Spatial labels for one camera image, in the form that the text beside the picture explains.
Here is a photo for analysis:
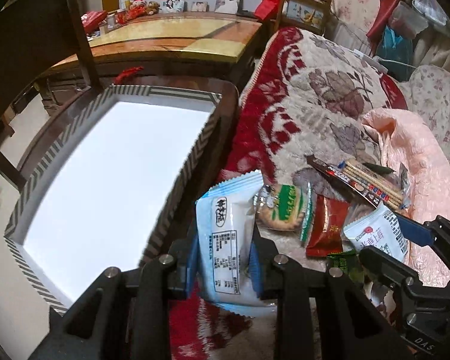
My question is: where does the white blue snack packet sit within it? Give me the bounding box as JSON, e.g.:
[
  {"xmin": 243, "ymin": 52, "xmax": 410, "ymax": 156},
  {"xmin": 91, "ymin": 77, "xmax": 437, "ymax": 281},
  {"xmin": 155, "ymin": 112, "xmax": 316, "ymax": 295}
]
[{"xmin": 343, "ymin": 203, "xmax": 409, "ymax": 263}]

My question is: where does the green snack packet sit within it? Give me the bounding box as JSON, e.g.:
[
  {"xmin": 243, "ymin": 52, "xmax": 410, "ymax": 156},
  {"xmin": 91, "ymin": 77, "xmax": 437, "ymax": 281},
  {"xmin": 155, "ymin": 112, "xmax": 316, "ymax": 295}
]
[{"xmin": 326, "ymin": 250, "xmax": 365, "ymax": 289}]

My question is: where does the red foil snack packet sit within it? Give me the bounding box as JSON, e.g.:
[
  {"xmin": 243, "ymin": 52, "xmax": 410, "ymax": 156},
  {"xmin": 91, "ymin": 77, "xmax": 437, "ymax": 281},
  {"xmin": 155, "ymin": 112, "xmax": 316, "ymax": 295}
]
[{"xmin": 305, "ymin": 195, "xmax": 350, "ymax": 258}]

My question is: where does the light blue snack packet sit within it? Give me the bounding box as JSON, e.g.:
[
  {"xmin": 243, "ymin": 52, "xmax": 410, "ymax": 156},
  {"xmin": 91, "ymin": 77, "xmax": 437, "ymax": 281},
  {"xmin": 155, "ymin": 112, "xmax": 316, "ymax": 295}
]
[{"xmin": 195, "ymin": 170, "xmax": 276, "ymax": 318}]

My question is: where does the pink quilted blanket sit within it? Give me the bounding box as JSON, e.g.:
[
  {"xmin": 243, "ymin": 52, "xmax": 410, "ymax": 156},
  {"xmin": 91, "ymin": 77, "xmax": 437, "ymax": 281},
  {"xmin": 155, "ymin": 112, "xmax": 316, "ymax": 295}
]
[{"xmin": 361, "ymin": 107, "xmax": 450, "ymax": 290}]

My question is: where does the brown Nescafe coffee stick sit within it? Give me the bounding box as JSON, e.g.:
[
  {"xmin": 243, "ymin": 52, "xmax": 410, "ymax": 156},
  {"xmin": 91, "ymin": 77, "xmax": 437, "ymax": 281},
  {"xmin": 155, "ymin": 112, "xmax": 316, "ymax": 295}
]
[{"xmin": 305, "ymin": 155, "xmax": 382, "ymax": 208}]

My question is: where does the cracker pack blue red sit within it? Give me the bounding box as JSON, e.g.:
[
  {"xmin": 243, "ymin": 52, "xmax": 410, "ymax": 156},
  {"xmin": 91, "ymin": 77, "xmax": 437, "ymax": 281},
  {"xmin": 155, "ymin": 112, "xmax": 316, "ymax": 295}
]
[{"xmin": 337, "ymin": 157, "xmax": 410, "ymax": 212}]

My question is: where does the dark green wrapper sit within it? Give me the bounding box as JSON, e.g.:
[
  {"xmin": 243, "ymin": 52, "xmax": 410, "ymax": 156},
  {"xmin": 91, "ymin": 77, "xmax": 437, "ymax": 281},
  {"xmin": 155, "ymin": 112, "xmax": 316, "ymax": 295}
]
[{"xmin": 362, "ymin": 163, "xmax": 394, "ymax": 175}]

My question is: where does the striped white storage box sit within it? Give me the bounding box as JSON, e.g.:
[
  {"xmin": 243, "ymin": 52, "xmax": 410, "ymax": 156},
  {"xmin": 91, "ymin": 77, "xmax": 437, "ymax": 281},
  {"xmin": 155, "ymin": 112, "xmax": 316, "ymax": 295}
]
[{"xmin": 4, "ymin": 85, "xmax": 222, "ymax": 314}]

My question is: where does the green white cookie packet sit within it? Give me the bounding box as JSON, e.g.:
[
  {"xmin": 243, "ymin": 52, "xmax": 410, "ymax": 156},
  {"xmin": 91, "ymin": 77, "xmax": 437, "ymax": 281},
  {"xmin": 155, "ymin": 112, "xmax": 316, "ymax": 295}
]
[{"xmin": 255, "ymin": 181, "xmax": 313, "ymax": 242}]

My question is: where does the red floral plush blanket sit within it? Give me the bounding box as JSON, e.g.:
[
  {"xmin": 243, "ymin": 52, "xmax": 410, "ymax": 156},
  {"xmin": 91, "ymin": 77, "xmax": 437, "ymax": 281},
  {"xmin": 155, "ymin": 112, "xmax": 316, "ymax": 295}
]
[{"xmin": 170, "ymin": 28, "xmax": 389, "ymax": 359}]

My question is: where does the teal plastic bag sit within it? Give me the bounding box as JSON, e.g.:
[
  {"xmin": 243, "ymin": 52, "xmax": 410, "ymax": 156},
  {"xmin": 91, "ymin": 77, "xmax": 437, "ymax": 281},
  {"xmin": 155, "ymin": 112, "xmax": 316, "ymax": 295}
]
[{"xmin": 376, "ymin": 26, "xmax": 415, "ymax": 81}]

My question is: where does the wooden side shelf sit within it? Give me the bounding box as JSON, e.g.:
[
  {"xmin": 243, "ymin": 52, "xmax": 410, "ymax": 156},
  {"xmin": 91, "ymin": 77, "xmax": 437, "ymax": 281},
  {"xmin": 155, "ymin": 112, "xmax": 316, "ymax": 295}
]
[{"xmin": 274, "ymin": 0, "xmax": 332, "ymax": 36}]

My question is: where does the wooden coffee table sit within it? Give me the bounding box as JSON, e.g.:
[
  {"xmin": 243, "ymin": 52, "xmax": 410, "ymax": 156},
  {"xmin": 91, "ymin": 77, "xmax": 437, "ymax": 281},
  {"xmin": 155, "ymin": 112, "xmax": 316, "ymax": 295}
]
[{"xmin": 37, "ymin": 11, "xmax": 266, "ymax": 113}]

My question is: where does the red gift box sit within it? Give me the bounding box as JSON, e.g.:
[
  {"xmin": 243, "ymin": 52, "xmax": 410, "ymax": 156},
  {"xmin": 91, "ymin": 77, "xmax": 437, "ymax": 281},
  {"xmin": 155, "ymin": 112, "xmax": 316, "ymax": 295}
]
[{"xmin": 253, "ymin": 0, "xmax": 280, "ymax": 22}]

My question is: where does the dark wooden chair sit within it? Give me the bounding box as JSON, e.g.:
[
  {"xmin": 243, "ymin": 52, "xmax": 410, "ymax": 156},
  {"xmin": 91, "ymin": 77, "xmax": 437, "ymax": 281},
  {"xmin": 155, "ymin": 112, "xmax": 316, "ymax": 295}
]
[{"xmin": 0, "ymin": 0, "xmax": 239, "ymax": 266}]

